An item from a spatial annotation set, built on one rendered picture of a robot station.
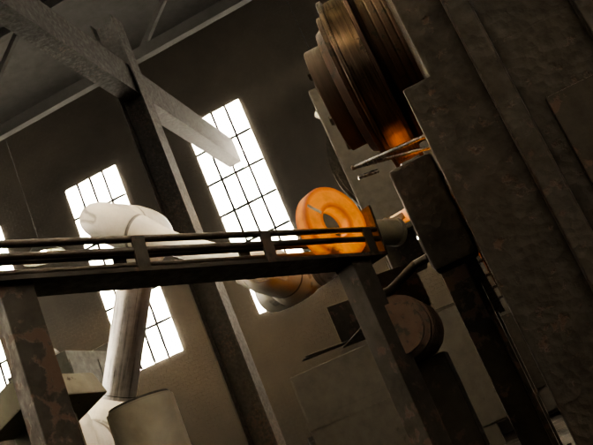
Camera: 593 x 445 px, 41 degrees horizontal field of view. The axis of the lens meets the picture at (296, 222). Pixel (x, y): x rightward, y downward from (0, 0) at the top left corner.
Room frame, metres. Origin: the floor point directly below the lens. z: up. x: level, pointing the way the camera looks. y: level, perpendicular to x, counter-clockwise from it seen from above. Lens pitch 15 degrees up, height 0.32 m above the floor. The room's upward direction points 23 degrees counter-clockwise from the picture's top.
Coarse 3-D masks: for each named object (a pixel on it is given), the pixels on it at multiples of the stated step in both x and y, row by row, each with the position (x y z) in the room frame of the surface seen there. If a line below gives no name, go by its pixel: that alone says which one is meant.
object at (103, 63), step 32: (0, 0) 6.17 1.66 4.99; (32, 0) 6.79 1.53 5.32; (32, 32) 6.79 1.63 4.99; (64, 32) 7.28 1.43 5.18; (96, 32) 8.86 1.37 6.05; (96, 64) 7.79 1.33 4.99; (128, 64) 8.77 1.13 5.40; (128, 96) 8.73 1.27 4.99; (160, 96) 9.48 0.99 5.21; (128, 128) 8.76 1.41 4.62; (160, 128) 8.86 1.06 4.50; (192, 128) 10.33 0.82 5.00; (160, 160) 8.84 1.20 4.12; (224, 160) 11.88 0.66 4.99; (160, 192) 8.87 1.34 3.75; (192, 224) 8.70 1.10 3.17; (192, 288) 8.84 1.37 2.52; (224, 288) 8.93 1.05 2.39; (224, 320) 8.83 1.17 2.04; (224, 352) 8.86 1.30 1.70; (256, 384) 8.74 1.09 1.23; (256, 416) 8.85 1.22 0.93
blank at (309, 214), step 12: (312, 192) 1.48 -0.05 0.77; (324, 192) 1.50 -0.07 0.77; (336, 192) 1.53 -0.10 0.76; (300, 204) 1.48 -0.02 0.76; (312, 204) 1.47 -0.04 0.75; (324, 204) 1.49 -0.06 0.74; (336, 204) 1.52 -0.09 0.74; (348, 204) 1.54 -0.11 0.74; (300, 216) 1.46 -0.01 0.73; (312, 216) 1.47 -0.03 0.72; (336, 216) 1.54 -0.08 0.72; (348, 216) 1.53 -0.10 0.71; (360, 216) 1.55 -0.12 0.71; (300, 228) 1.47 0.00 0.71; (312, 228) 1.46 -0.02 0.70; (312, 252) 1.48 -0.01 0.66; (324, 252) 1.47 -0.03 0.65; (336, 252) 1.48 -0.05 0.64; (348, 252) 1.50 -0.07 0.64; (360, 252) 1.52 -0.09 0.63
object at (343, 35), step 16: (336, 0) 1.75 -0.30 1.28; (320, 16) 1.72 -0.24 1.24; (336, 16) 1.71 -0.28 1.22; (336, 32) 1.70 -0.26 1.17; (352, 32) 1.69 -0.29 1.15; (336, 48) 1.69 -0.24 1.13; (352, 48) 1.69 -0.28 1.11; (352, 64) 1.70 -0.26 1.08; (368, 64) 1.69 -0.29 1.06; (352, 80) 1.70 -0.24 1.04; (368, 80) 1.71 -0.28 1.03; (368, 96) 1.72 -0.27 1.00; (384, 96) 1.73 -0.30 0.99; (368, 112) 1.74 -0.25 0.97; (384, 112) 1.75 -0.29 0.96; (384, 128) 1.78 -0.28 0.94; (400, 128) 1.79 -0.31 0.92; (384, 144) 1.81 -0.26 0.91; (400, 144) 1.84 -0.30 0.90; (400, 160) 1.92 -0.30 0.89
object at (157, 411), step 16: (128, 400) 1.34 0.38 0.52; (144, 400) 1.34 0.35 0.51; (160, 400) 1.36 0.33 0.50; (112, 416) 1.35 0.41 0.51; (128, 416) 1.34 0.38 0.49; (144, 416) 1.34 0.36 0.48; (160, 416) 1.35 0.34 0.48; (176, 416) 1.38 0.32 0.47; (112, 432) 1.37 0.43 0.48; (128, 432) 1.34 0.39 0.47; (144, 432) 1.34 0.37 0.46; (160, 432) 1.35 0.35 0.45; (176, 432) 1.37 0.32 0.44
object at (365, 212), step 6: (366, 210) 1.55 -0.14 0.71; (366, 216) 1.55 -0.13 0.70; (372, 216) 1.54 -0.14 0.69; (366, 222) 1.56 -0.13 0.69; (372, 222) 1.54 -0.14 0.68; (378, 228) 1.54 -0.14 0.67; (372, 234) 1.55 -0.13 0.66; (378, 234) 1.54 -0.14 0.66; (366, 246) 1.57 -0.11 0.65; (378, 246) 1.55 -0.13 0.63; (384, 246) 1.54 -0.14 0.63
